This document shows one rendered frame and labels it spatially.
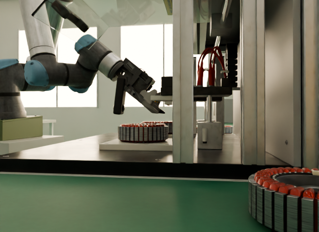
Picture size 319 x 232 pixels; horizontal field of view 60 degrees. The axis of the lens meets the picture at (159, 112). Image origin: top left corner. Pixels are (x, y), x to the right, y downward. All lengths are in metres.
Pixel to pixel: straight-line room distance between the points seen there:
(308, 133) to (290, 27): 0.15
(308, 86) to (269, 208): 0.22
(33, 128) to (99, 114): 4.47
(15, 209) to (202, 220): 0.18
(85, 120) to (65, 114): 0.44
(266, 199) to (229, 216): 0.05
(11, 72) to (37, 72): 0.34
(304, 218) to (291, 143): 0.21
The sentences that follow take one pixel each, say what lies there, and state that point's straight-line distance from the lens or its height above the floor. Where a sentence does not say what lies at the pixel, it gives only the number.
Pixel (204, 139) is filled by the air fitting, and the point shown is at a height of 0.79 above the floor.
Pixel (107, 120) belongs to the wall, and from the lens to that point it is 5.62.
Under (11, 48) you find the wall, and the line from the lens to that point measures 6.76.
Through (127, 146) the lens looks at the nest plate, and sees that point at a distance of 0.55.
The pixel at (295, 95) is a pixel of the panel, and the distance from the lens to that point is 0.42.
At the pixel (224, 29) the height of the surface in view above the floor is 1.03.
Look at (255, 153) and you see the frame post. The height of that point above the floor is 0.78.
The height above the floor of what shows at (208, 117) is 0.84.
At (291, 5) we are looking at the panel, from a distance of 0.45.
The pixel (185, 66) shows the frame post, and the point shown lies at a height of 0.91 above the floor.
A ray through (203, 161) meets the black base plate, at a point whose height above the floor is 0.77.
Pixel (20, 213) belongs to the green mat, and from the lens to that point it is 0.30.
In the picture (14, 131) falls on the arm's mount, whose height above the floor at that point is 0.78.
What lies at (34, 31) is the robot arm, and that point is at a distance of 0.94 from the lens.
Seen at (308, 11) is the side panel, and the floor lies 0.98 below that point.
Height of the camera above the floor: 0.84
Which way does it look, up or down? 1 degrees up
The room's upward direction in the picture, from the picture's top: straight up
